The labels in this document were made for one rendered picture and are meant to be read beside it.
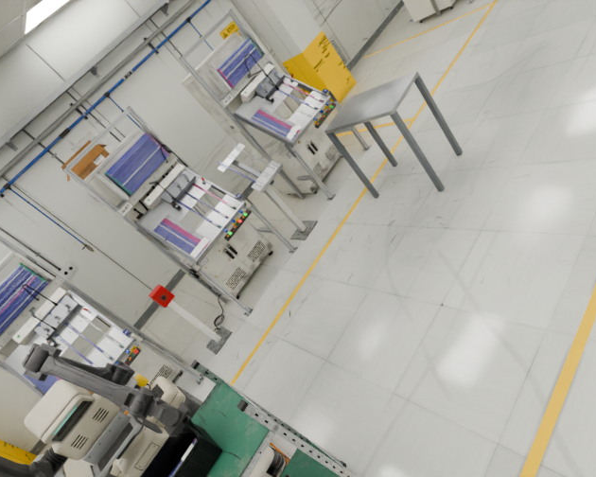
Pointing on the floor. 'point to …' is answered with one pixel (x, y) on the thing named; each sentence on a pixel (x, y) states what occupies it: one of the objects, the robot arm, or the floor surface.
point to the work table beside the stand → (355, 112)
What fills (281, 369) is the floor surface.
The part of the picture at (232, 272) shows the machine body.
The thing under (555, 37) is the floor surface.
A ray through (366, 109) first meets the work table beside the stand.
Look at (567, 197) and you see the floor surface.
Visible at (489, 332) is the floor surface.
